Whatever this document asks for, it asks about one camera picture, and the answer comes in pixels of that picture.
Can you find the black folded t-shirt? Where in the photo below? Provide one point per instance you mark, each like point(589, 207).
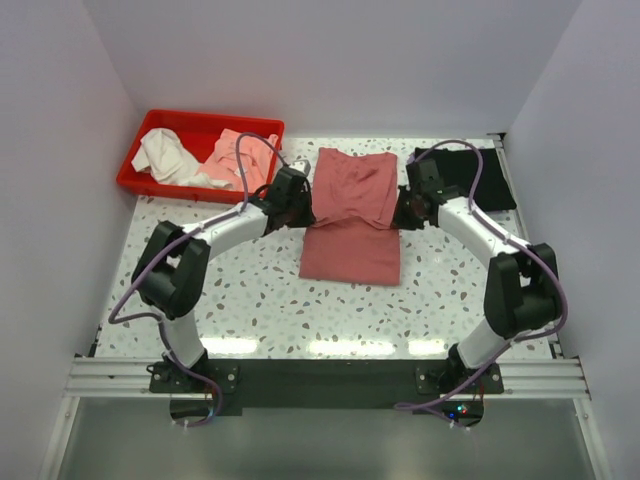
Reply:
point(459, 167)

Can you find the dusty red t-shirt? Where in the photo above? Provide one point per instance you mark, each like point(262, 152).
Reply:
point(352, 239)

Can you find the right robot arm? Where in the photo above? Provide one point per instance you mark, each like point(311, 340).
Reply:
point(521, 293)

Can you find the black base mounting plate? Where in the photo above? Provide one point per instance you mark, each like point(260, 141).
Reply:
point(325, 382)

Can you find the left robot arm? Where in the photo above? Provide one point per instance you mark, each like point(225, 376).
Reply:
point(171, 272)

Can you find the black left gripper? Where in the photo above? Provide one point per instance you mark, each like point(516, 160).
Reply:
point(307, 219)

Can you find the red plastic bin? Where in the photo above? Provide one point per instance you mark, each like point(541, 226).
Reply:
point(198, 133)

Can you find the white t-shirt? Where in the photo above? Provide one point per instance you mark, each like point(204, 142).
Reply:
point(162, 155)

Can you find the light pink t-shirt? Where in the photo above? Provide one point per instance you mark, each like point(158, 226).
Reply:
point(221, 166)

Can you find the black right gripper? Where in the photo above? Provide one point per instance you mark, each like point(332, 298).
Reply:
point(401, 221)

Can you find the aluminium frame rail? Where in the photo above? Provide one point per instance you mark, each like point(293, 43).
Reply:
point(256, 311)

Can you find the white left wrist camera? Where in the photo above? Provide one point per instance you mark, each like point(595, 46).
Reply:
point(303, 166)

